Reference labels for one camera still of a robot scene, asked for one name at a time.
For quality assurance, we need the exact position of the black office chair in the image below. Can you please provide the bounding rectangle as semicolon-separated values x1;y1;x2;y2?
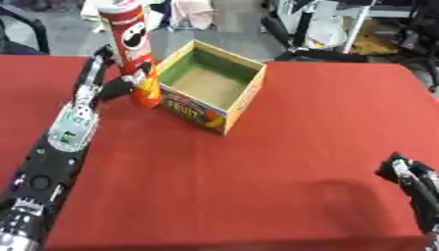
392;0;439;91

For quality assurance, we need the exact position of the white plastic bag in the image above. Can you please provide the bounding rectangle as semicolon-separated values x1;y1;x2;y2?
303;19;349;51

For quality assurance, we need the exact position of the white cloth bag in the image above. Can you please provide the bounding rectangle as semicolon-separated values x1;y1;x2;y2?
170;0;217;31

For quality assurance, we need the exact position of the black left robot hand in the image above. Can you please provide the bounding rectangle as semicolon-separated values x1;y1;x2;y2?
72;44;158;111

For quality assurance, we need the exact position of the orange bottle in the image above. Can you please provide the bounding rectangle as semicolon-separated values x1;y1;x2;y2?
128;66;165;109

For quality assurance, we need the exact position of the black tripod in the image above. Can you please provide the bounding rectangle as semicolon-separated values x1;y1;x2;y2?
259;0;370;63

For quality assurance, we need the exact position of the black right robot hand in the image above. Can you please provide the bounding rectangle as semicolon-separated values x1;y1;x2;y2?
373;151;439;235

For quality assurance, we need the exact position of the tan cardboard box green inside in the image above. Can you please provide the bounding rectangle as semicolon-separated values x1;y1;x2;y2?
152;39;269;136

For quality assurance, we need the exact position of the white pole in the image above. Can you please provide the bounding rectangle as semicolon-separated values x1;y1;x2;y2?
341;0;381;55

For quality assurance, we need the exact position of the red cylindrical chips can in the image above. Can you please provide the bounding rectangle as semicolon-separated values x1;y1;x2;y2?
96;0;158;76

